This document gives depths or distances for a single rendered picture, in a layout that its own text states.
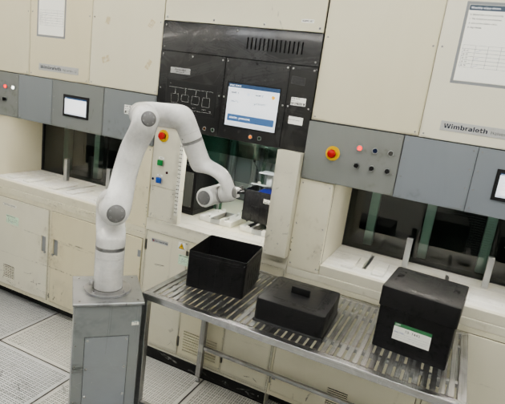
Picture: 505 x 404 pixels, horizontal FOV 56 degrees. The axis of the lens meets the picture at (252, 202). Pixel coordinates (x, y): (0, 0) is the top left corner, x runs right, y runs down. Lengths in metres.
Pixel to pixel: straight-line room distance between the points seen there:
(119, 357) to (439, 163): 1.58
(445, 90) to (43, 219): 2.51
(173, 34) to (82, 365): 1.67
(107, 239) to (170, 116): 0.56
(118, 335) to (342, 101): 1.42
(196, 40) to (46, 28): 1.05
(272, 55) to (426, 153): 0.85
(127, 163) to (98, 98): 1.07
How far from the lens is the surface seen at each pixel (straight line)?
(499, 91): 2.19
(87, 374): 2.18
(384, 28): 2.26
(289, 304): 1.93
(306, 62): 2.32
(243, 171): 3.44
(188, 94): 2.58
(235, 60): 2.46
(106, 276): 2.06
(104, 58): 2.94
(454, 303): 1.91
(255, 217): 2.67
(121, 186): 1.93
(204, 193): 2.03
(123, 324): 2.08
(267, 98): 2.37
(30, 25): 3.37
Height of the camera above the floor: 1.66
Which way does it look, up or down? 13 degrees down
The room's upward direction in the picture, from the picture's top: 8 degrees clockwise
